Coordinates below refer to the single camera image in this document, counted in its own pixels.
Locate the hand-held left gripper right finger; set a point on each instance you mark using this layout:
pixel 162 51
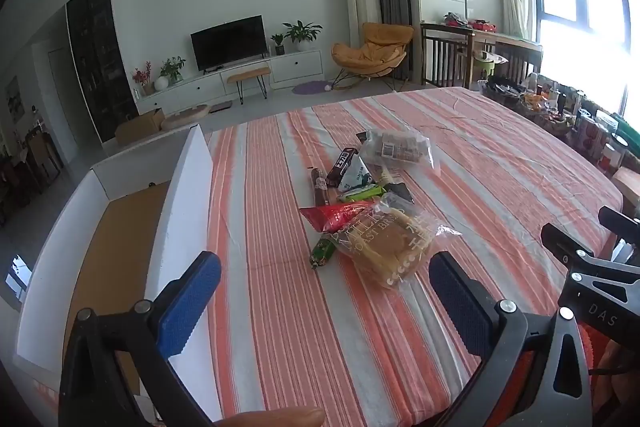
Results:
pixel 460 302

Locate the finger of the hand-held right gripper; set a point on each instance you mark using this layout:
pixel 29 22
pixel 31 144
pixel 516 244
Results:
pixel 617 218
pixel 560 239

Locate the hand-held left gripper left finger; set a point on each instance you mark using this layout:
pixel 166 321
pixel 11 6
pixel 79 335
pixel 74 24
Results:
pixel 190 302

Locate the clear toast bread packet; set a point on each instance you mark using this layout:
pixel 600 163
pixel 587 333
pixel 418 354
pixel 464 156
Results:
pixel 390 247

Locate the long black clear snack packet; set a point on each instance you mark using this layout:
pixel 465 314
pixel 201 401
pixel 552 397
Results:
pixel 398 192

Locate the green dotted sausage packet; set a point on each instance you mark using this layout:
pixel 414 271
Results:
pixel 322 253

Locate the red snack packet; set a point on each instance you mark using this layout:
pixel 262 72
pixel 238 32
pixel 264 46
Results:
pixel 335 214

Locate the white milk pouch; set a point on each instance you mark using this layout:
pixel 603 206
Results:
pixel 357 175

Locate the clear brown biscuit packet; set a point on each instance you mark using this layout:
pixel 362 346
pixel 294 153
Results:
pixel 397 149

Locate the dark red sausage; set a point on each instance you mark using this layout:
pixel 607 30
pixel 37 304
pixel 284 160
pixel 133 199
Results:
pixel 318 187

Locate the black chocolate bar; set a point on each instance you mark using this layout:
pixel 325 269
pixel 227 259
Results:
pixel 342 167

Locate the person's right hand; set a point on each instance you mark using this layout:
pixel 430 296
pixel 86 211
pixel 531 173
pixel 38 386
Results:
pixel 617 359

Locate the person's left hand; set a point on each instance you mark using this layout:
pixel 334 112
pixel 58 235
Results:
pixel 280 418

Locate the orange striped tablecloth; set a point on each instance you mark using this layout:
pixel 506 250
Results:
pixel 280 307

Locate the cluttered jars and containers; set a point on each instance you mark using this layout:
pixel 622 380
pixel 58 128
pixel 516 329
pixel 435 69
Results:
pixel 590 127

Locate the brown cardboard box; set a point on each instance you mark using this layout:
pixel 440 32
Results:
pixel 137 129

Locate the beige oval floor cushion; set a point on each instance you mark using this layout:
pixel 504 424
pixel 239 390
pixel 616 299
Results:
pixel 185 117

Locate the green plastic container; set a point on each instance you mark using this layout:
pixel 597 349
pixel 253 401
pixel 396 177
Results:
pixel 485 63

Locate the grey floor scale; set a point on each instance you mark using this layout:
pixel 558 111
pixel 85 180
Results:
pixel 220 107

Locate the wooden dining chair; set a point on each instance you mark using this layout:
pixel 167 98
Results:
pixel 37 157

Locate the dark wooden railed crib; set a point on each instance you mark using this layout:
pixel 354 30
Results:
pixel 450 57

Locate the large window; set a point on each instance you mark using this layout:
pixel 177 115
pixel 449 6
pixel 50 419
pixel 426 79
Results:
pixel 585 7

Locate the white round vase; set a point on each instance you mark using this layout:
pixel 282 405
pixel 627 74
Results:
pixel 161 83

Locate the red flowers in pot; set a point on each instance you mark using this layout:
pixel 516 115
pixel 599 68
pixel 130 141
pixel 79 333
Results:
pixel 141 74

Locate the green plant in glass vase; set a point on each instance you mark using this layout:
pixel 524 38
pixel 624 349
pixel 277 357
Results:
pixel 172 69

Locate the pile of toys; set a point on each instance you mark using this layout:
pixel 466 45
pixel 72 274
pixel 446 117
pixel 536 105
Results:
pixel 470 23

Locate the wooden bench with black legs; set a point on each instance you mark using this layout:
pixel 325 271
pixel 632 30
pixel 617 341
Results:
pixel 248 74

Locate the purple floor mat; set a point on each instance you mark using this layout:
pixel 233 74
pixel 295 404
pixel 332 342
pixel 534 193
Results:
pixel 309 87

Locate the black glass display cabinet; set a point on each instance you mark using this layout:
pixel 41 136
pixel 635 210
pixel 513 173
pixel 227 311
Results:
pixel 97 62

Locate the white television cabinet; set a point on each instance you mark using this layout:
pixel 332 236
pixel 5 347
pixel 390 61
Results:
pixel 295 64

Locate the black television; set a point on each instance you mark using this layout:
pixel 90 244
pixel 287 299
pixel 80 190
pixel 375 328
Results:
pixel 229 42

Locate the orange lounge chair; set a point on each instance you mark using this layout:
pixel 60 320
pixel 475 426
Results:
pixel 372 49

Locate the small potted plant dark pot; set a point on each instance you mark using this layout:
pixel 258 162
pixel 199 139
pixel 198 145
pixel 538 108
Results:
pixel 278 43

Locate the large potted plant white pot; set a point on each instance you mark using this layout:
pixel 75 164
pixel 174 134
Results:
pixel 301 34

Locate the framed wall painting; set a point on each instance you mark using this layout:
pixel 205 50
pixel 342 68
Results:
pixel 15 99

